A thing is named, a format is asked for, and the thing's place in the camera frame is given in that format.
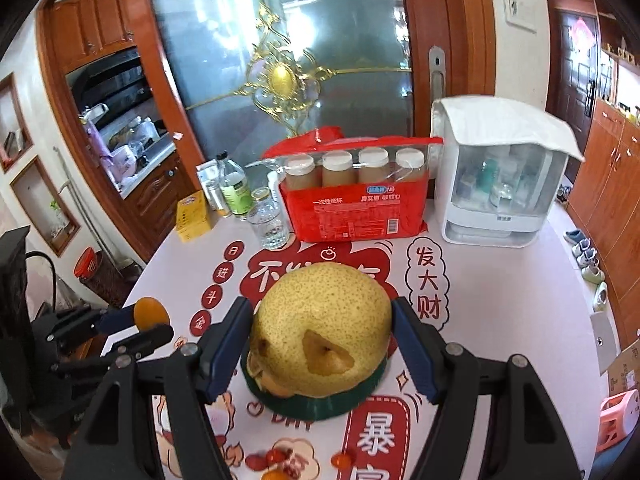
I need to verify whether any white capped juice jar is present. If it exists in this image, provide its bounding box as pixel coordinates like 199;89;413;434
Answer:
321;151;354;186
395;147;428;181
358;147;391;183
285;154;317;188

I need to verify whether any frosted glass door gold ornament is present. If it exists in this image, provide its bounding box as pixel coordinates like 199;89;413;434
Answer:
122;0;496;191

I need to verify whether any yellow cardboard box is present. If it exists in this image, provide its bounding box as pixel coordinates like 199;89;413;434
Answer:
175;191;213;243

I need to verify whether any white carton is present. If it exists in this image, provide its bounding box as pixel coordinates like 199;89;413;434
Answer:
196;160;222;196

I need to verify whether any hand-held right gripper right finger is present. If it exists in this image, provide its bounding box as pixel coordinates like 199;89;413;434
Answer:
391;296;586;480

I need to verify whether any brown cardboard box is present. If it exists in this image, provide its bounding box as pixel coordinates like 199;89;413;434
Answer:
600;337;640;396

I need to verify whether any pink plastic stool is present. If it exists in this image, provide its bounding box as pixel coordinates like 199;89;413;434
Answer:
597;390;640;453

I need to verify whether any clear drinking glass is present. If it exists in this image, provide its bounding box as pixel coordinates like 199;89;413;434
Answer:
247;203;293;251

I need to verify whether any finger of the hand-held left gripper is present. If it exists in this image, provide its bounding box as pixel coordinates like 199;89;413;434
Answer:
50;324;175;378
46;304;138;343

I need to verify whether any dark wooden entry door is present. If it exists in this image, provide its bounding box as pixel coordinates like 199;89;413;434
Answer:
547;7;601;156

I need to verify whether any white cup sterilizer cabinet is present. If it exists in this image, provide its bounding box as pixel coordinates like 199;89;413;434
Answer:
430;96;586;246

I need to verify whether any wooden floor cabinet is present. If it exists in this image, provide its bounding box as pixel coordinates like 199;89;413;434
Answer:
565;97;640;326

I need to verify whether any large yellow pear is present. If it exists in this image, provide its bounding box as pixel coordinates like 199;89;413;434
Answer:
250;264;393;398

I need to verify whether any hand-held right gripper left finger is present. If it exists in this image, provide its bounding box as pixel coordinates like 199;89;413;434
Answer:
60;296;256;480

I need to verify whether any wooden kitchen base cabinet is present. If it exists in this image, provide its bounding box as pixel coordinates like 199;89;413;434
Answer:
122;152;183;256

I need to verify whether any wooden wall niche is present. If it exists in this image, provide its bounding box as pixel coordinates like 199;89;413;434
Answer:
0;72;33;173
10;155;81;257

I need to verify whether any white wall switch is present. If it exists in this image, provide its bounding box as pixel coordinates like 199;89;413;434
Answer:
505;0;536;28

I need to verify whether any red paper cup package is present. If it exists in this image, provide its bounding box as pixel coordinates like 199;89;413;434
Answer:
262;127;445;245

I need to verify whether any dark green scalloped plate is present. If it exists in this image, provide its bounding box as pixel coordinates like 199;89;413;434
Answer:
240;350;388;421

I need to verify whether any clear bottle green label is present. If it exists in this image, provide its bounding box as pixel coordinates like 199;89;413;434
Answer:
216;152;253;216

